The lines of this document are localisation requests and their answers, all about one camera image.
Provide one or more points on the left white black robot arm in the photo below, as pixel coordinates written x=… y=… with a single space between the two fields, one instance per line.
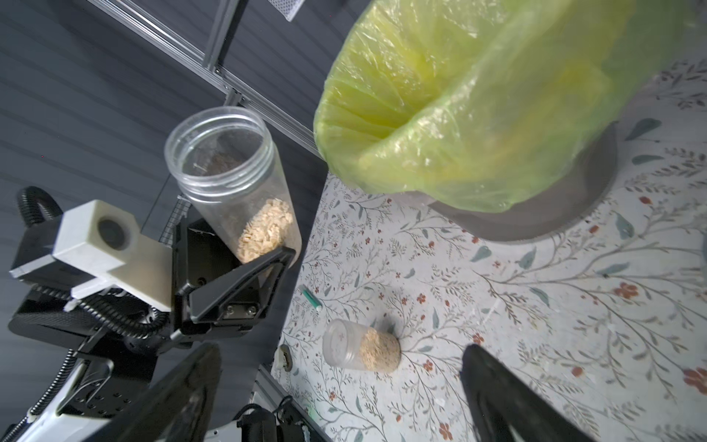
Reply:
x=72 y=398

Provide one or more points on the floral table mat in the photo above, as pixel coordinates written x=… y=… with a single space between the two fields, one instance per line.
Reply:
x=605 y=321

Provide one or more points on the grey trash bin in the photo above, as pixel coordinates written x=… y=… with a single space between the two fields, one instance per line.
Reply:
x=549 y=213

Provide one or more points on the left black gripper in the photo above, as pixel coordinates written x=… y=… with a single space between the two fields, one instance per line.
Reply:
x=95 y=279

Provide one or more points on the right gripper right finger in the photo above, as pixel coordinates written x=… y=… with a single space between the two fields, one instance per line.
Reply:
x=503 y=408

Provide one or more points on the white wire mesh basket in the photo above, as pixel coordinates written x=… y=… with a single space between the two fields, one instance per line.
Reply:
x=288 y=8

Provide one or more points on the small white grey object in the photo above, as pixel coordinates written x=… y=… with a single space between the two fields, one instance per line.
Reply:
x=283 y=358

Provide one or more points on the green plastic bin liner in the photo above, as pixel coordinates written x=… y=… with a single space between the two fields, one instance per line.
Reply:
x=482 y=105

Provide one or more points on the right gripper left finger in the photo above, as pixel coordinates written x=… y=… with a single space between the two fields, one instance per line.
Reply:
x=178 y=408

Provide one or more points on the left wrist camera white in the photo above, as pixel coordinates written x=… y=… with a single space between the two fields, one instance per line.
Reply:
x=94 y=247

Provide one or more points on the glass oatmeal jar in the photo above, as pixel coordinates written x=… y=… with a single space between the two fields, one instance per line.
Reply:
x=350 y=345
x=226 y=163

